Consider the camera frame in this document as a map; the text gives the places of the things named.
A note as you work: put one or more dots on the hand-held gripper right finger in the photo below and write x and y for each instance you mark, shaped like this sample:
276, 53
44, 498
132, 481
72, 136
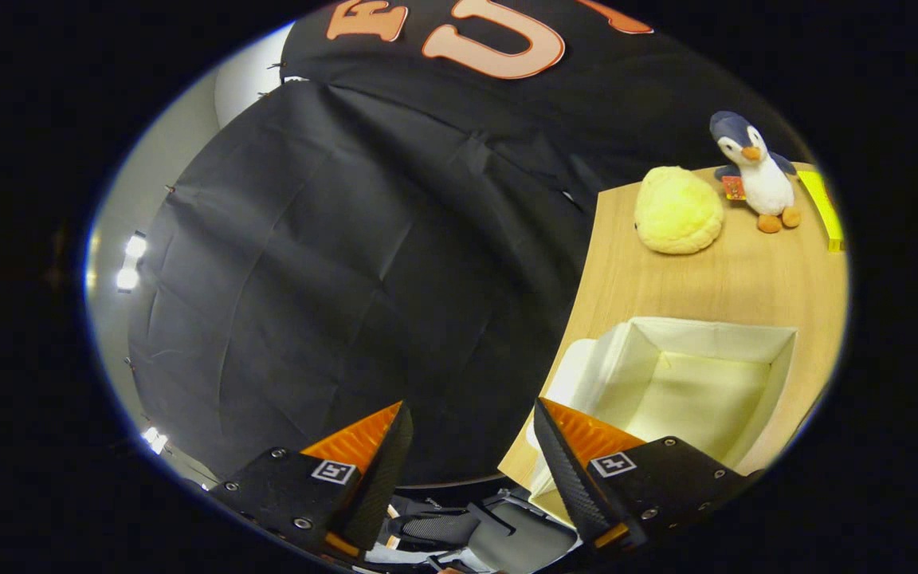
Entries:
570, 478

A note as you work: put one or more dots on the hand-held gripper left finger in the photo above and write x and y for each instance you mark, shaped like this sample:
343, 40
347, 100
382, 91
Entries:
383, 470

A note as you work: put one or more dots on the cream fabric storage box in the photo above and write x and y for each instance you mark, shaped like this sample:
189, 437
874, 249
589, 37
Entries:
698, 399

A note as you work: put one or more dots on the bright studio light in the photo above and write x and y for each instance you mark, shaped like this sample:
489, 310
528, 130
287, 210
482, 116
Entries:
154, 438
131, 263

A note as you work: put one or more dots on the yellow plush bun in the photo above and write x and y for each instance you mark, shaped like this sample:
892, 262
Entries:
678, 211

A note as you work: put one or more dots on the penguin plush toy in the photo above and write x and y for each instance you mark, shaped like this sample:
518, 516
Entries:
762, 183

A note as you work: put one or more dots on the yellow book red circle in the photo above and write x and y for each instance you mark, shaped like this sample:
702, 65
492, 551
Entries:
824, 211

